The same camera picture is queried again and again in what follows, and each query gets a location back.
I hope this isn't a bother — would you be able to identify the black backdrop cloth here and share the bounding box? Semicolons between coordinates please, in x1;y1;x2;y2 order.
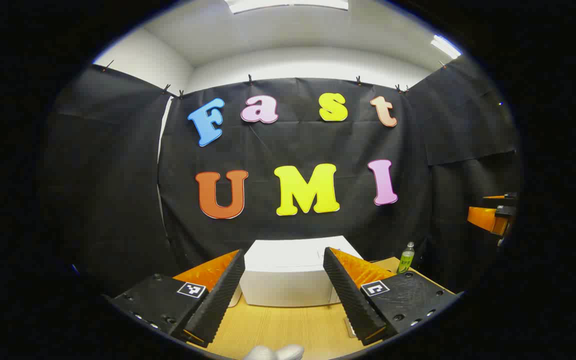
43;54;524;301

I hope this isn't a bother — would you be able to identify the white microwave oven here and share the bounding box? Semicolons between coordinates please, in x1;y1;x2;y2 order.
239;236;366;308

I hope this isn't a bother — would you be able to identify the green drink bottle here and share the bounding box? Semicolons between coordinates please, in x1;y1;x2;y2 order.
397;242;415;275

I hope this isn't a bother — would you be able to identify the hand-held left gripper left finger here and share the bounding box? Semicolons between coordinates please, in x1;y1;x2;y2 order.
107;248;247;349

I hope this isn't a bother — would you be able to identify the large ceiling light panel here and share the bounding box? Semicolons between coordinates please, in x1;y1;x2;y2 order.
225;0;350;14

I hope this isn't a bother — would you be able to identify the small ceiling light panel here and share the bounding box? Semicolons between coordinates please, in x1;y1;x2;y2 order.
430;34;462;60

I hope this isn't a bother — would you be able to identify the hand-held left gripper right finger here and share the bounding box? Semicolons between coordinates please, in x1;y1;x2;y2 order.
322;246;465;347

